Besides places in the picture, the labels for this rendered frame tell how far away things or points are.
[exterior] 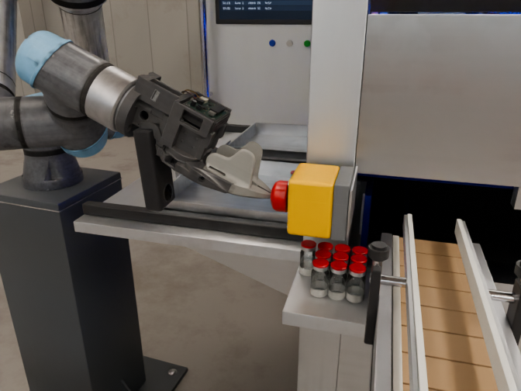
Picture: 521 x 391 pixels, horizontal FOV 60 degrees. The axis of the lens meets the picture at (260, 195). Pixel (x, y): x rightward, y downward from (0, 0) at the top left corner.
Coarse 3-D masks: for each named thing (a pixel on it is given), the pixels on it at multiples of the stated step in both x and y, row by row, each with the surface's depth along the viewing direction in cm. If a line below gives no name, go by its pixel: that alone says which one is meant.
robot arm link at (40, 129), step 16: (32, 96) 65; (32, 112) 63; (48, 112) 63; (32, 128) 63; (48, 128) 64; (64, 128) 64; (80, 128) 64; (96, 128) 66; (32, 144) 65; (48, 144) 66; (64, 144) 67; (80, 144) 67; (96, 144) 69
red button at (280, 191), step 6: (276, 186) 56; (282, 186) 56; (276, 192) 56; (282, 192) 56; (276, 198) 56; (282, 198) 56; (276, 204) 56; (282, 204) 56; (276, 210) 57; (282, 210) 57
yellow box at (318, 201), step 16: (304, 176) 54; (320, 176) 54; (336, 176) 55; (352, 176) 54; (288, 192) 53; (304, 192) 53; (320, 192) 52; (336, 192) 52; (288, 208) 54; (304, 208) 54; (320, 208) 53; (336, 208) 52; (288, 224) 55; (304, 224) 54; (320, 224) 54; (336, 224) 53
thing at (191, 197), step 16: (272, 176) 98; (288, 176) 97; (176, 192) 87; (192, 192) 89; (208, 192) 89; (176, 208) 77; (192, 208) 76; (208, 208) 75; (224, 208) 74; (240, 208) 74; (256, 208) 82; (272, 208) 82
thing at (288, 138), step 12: (252, 132) 128; (264, 132) 131; (276, 132) 130; (288, 132) 129; (300, 132) 128; (228, 144) 109; (240, 144) 118; (264, 144) 121; (276, 144) 121; (288, 144) 121; (300, 144) 121; (276, 156) 105; (288, 156) 104; (300, 156) 104
